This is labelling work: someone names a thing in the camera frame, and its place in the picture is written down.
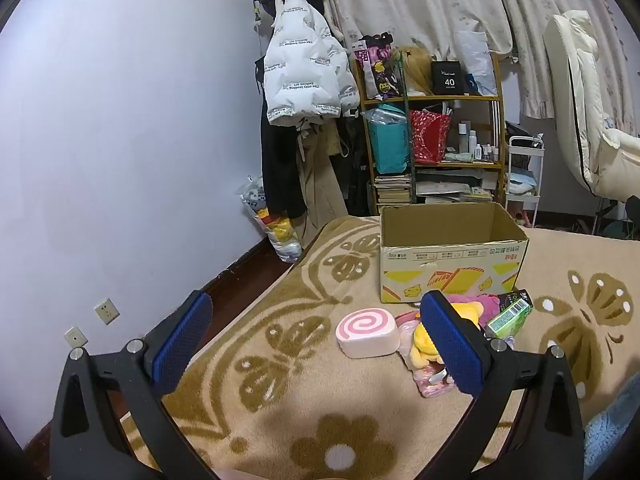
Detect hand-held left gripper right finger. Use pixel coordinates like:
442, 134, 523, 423
419, 289, 587, 480

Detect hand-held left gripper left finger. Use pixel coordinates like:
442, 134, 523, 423
48, 290, 223, 480

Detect yellow plush toy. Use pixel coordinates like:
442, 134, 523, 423
409, 322, 446, 371

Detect printed cardboard box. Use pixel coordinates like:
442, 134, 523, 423
378, 202, 530, 305

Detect pink swirl roll cushion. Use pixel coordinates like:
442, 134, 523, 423
335, 310, 402, 359

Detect pink plush toy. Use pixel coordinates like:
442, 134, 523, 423
446, 294, 502, 332

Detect green and black packet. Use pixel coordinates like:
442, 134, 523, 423
486, 289, 535, 339

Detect beige patterned blanket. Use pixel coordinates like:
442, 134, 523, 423
120, 214, 640, 480

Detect plastic bag of toys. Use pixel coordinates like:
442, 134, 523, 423
240, 175, 303, 263

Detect pile of papers and booklets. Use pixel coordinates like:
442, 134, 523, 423
415, 170, 496, 206

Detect stack of books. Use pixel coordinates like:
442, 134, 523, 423
374, 174, 415, 206

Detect white trolley cart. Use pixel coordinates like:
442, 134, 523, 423
504, 132, 546, 228

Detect light blue fluffy cloth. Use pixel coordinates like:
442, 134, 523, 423
582, 370, 640, 480

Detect black hanging garment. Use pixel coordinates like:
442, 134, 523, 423
340, 110, 373, 217

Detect group of cosmetic bottles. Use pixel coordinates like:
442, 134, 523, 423
452, 120, 501, 163

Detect black coat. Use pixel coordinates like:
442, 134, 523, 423
259, 55, 307, 219

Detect beige trench coat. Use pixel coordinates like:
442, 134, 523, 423
295, 117, 351, 246

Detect red patterned bag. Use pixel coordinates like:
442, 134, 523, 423
409, 109, 453, 165

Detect teal bag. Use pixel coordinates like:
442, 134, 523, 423
367, 104, 413, 175

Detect green pole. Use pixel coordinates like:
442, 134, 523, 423
396, 57, 418, 206

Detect wooden shelf rack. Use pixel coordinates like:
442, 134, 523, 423
357, 50, 507, 216

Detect black box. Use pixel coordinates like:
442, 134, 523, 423
431, 60, 471, 96

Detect blonde wig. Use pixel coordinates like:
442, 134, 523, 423
392, 46, 435, 97

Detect white plastic bag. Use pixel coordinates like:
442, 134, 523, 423
452, 30, 498, 97

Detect cream padded chair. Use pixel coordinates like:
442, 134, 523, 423
542, 10, 640, 201

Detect purple and black printed bag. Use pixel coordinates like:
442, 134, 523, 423
354, 34, 401, 101

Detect white puffer jacket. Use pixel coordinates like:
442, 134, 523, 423
263, 0, 360, 126

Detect pale floral curtain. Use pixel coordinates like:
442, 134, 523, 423
307, 0, 640, 121

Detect white wall socket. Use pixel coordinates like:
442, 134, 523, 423
63, 326, 89, 351
95, 298, 121, 326

